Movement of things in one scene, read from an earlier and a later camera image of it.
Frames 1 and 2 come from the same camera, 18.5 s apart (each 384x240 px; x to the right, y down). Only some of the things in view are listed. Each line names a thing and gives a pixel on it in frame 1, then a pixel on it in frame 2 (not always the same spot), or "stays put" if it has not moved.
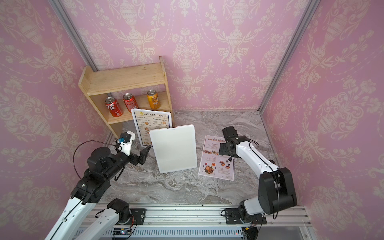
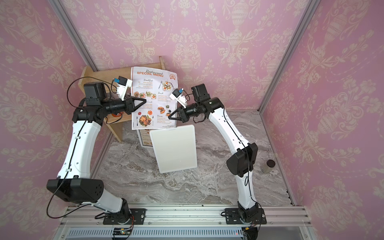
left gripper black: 144,154 -> 129,105
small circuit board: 122,231 stays put
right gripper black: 223,149 -> 183,113
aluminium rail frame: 204,222 stays put
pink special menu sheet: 212,164 -> 155,86
